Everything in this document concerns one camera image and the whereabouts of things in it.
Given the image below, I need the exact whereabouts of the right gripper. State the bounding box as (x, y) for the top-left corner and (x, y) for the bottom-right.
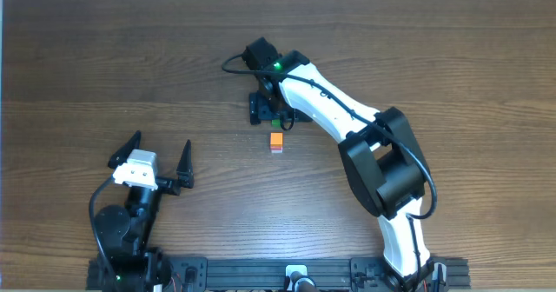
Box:
(248, 90), (280, 126)

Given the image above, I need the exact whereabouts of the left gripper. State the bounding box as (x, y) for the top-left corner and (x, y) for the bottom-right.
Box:
(107, 129), (195, 197)

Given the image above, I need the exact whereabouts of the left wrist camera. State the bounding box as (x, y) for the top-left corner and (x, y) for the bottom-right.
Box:
(111, 149), (160, 192)

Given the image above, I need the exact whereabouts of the mounting rail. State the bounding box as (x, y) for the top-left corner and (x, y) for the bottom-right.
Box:
(85, 255), (473, 292)

